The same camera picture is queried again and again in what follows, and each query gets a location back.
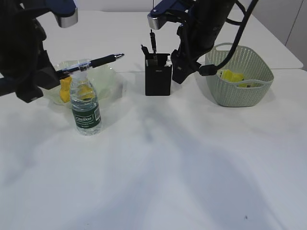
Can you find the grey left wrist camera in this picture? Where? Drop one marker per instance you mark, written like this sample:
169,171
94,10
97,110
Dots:
64,11

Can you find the green plastic woven basket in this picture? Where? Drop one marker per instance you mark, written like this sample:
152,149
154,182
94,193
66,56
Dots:
245,60

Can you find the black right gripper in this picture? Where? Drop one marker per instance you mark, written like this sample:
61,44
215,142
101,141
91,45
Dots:
196,40

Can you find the black square pen holder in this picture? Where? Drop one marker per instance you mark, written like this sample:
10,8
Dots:
158,78

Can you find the green ruffled glass plate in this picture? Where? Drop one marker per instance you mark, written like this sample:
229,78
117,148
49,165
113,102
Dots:
102,78

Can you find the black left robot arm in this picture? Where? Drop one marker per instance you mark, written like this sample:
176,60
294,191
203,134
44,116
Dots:
12,83

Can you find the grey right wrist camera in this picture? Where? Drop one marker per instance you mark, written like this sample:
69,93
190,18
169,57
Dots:
175,11

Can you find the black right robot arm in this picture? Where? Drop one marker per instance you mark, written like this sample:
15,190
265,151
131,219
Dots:
217,11

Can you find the yellow waste paper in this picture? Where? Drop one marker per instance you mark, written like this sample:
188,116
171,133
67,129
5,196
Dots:
230,76

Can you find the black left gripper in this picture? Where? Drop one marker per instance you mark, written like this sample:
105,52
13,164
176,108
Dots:
22,53

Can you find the black pen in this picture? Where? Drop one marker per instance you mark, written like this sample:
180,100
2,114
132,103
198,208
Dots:
66,72
145,51
153,43

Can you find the yellow utility knife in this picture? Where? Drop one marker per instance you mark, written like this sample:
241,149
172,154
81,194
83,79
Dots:
168,64

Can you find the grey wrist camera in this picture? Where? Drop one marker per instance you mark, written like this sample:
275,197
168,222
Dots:
64,11
175,11

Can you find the clear plastic water bottle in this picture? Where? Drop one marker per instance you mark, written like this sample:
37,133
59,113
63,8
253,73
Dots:
85,105

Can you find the yellow pear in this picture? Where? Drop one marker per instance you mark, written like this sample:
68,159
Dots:
64,92

